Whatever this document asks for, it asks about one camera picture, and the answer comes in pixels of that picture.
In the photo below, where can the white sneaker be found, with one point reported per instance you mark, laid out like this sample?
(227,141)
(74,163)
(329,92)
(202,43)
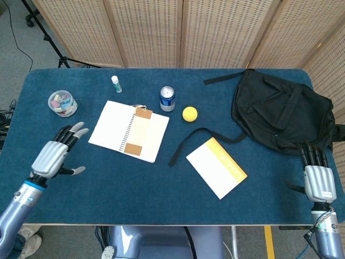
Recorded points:
(32,241)

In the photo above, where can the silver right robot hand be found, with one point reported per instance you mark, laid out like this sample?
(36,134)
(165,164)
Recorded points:
(319,183)

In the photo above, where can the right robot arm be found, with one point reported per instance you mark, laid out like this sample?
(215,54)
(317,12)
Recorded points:
(326,237)

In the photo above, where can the white yellow notepad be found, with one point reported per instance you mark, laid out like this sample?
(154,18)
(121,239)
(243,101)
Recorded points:
(213,167)

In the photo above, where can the clear jar of clips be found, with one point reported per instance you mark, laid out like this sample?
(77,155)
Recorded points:
(62,103)

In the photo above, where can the grey-blue robot torso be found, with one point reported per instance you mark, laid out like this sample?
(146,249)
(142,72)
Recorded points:
(161,242)

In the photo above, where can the black chair caster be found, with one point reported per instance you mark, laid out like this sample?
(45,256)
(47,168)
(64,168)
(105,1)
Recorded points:
(30,21)

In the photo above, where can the spiral notebook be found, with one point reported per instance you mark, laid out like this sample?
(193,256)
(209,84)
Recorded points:
(110,126)

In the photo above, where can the black tripod stand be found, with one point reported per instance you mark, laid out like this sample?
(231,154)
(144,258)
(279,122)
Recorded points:
(51,43)

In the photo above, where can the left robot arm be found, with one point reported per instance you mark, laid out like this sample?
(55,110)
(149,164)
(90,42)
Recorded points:
(19,207)

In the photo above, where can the white glue stick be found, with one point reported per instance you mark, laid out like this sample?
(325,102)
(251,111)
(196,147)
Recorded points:
(117,85)

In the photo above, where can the wicker folding screen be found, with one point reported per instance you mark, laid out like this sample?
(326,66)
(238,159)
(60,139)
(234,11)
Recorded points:
(151,29)

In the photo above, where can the brown and cream bookmark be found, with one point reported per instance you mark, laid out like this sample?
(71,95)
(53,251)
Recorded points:
(138,132)

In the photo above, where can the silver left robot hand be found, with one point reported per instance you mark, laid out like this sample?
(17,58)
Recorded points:
(49,159)

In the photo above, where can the blue table mat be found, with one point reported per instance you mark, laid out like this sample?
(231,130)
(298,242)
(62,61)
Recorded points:
(134,194)

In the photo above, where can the blue soda can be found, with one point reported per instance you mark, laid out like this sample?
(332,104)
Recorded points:
(167,101)

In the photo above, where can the blue jeans leg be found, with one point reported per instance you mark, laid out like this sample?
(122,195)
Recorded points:
(18,242)

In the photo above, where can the yellow ball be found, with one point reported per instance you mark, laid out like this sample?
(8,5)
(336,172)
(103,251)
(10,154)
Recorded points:
(190,114)

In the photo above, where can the black backpack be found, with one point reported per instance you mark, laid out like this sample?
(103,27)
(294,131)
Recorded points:
(283,113)

